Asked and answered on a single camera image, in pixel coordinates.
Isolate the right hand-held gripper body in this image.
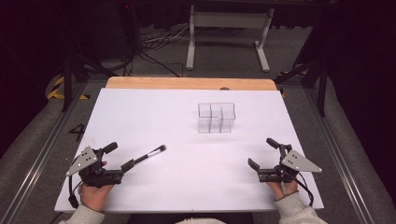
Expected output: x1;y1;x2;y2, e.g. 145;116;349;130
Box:
257;143;323;183

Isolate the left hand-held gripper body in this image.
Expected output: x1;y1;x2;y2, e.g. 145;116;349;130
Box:
65;146;124;189

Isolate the black marker pen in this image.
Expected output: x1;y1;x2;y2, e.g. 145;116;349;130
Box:
133;144;167;165

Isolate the clear acrylic organizer box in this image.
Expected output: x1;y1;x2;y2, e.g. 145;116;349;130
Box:
197;102;237;134

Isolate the person's left hand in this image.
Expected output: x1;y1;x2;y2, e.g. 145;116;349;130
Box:
78;183;115;214

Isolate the person's right hand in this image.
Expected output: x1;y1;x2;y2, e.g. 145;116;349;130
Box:
265;179;300;202

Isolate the black tripod stand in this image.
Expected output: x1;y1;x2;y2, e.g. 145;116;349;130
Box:
59;0;120;113
273;46;329;119

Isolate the yellow black floor tape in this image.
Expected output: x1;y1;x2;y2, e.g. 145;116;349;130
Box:
46;75;92;101

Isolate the wooden table board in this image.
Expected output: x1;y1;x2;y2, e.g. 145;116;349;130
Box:
105;76;278;91

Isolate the black tower device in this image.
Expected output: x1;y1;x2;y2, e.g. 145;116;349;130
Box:
119;0;140;62

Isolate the right hand-held gripper cable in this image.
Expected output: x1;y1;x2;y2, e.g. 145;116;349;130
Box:
288;171;315;207

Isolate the hand-held gripper cable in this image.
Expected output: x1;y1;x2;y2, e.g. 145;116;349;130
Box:
288;171;315;207
67;175;84;210

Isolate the left hand-held gripper cable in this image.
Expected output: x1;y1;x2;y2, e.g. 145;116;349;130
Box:
67;175;84;210

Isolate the aluminium floor rail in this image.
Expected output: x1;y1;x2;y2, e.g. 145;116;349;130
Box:
0;81;89;224
302;88;378;224

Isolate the bundle of floor cables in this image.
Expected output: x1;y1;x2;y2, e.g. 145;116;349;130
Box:
122;23;191;78

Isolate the white metal stand frame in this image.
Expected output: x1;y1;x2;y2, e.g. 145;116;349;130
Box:
185;4;276;74

